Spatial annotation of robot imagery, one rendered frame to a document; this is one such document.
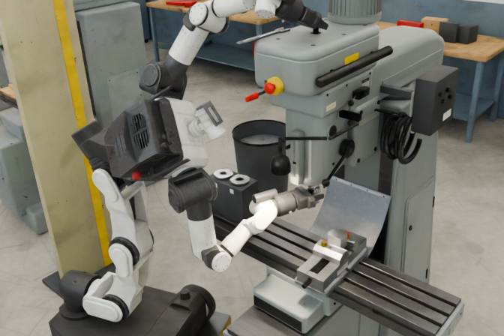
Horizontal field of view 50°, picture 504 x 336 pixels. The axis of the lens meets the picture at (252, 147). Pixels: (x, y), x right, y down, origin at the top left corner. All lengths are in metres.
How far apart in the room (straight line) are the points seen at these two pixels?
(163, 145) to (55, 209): 1.82
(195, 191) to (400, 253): 1.19
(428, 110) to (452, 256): 2.15
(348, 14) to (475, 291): 2.27
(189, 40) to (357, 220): 1.15
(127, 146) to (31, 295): 2.21
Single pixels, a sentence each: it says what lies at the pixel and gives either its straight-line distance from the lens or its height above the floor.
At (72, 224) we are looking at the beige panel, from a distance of 3.64.
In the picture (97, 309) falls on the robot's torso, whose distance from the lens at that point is 2.60.
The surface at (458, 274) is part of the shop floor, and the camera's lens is 3.89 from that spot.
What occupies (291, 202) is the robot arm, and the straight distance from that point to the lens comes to 2.09.
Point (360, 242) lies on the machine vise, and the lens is 2.31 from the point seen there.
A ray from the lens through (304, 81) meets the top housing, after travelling 1.74.
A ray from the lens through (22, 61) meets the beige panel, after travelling 3.18.
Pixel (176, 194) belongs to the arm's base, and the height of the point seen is 1.44.
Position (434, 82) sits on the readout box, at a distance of 1.99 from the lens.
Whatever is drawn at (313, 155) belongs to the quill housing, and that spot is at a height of 1.46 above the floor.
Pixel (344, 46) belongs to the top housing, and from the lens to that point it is 1.86.
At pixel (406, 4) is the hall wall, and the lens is 6.49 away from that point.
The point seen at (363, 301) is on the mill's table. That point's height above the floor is 0.93.
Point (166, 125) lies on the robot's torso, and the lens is 1.85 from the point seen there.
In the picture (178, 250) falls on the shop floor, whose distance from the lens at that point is 4.01.
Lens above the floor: 2.36
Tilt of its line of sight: 26 degrees down
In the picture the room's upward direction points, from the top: 2 degrees counter-clockwise
